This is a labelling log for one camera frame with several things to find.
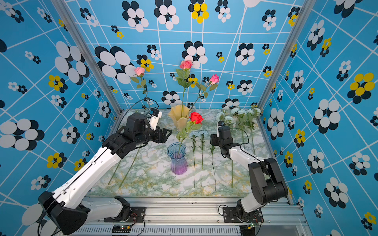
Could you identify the aluminium frame post left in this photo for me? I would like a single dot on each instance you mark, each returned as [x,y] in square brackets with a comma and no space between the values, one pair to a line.
[77,36]

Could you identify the aluminium frame post right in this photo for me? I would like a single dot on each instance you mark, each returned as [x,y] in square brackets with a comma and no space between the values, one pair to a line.
[291,40]

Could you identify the small pink rose stem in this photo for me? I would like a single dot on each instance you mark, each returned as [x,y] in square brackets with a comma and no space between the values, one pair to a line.
[203,89]

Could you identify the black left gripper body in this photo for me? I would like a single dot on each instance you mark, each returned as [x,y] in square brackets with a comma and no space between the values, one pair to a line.
[156,134]

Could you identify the aluminium frame post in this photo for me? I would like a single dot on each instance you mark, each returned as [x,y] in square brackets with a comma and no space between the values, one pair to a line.
[291,40]
[77,36]

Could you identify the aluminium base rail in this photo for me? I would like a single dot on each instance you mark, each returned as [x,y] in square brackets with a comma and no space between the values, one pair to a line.
[201,216]

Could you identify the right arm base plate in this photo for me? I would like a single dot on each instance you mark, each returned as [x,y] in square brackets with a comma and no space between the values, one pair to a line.
[237,215]

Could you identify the clear ribbed glass vase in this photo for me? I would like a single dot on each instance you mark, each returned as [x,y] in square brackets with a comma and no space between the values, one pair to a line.
[147,110]

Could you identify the green circuit board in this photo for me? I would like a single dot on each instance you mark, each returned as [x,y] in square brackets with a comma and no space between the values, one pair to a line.
[121,229]

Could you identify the light blue peony bouquet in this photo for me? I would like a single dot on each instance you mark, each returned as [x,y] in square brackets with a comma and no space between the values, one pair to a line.
[252,115]

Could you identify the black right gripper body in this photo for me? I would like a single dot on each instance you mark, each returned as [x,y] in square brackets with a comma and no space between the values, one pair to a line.
[216,140]

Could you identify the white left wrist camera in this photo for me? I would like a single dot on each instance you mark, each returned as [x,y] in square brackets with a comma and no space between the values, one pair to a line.
[156,114]

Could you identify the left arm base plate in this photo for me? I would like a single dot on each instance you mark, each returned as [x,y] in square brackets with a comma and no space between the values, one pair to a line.
[135,214]

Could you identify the small red rose stem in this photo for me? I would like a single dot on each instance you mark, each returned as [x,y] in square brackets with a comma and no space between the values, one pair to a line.
[194,124]

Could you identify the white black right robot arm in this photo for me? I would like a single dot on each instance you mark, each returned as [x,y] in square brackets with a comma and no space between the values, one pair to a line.
[266,179]

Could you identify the purple tinted glass vase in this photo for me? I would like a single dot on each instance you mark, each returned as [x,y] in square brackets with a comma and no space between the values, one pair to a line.
[177,166]

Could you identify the yellow beige vase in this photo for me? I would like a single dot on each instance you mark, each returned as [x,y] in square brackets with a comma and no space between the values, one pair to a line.
[180,116]

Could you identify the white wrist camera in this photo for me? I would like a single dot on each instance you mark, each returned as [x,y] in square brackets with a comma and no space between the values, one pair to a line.
[220,124]
[156,114]

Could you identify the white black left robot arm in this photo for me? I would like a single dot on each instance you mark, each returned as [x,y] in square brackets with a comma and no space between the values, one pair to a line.
[65,206]

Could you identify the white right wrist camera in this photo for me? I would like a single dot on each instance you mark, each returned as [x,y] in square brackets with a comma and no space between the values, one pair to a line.
[220,124]

